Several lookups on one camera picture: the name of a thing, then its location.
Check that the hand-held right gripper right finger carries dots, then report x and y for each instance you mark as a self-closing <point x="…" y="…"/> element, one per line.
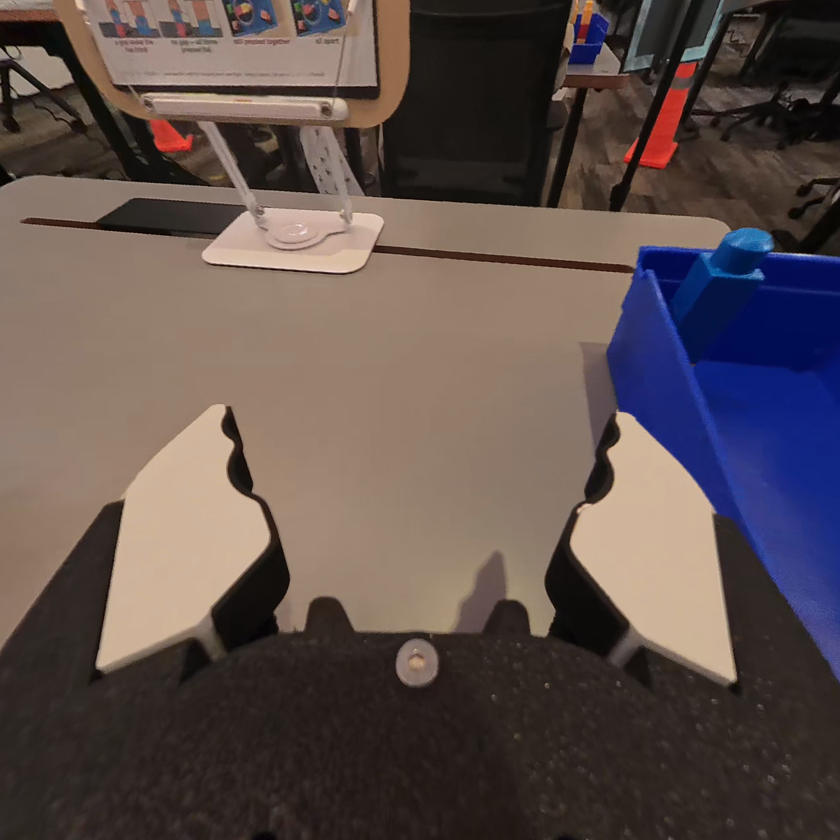
<point x="656" y="551"/>

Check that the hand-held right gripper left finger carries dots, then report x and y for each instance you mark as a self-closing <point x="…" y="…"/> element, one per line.
<point x="184" y="544"/>

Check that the blue plastic bin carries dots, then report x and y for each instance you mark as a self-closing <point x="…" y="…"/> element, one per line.
<point x="774" y="407"/>

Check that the white and wood document stand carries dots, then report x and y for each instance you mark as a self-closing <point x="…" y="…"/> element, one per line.
<point x="295" y="253"/>

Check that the black tripod stand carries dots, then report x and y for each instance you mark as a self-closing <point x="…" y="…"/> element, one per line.
<point x="622" y="187"/>

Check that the printed paper leaflet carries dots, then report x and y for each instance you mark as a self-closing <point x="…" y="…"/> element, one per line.
<point x="325" y="164"/>

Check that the orange traffic cone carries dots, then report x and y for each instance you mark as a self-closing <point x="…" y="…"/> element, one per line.
<point x="170" y="138"/>
<point x="663" y="131"/>

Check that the wood edged side desk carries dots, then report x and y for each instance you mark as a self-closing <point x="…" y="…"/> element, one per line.
<point x="594" y="75"/>

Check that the printed instruction sheet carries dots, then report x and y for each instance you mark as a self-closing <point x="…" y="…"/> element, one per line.
<point x="229" y="59"/>

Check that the black mesh office chair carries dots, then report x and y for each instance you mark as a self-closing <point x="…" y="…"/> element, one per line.
<point x="472" y="98"/>

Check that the framed panel with teal edge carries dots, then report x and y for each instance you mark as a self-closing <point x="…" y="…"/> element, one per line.
<point x="656" y="26"/>

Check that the wooden top desk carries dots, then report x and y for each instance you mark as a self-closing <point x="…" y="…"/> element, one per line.
<point x="26" y="16"/>

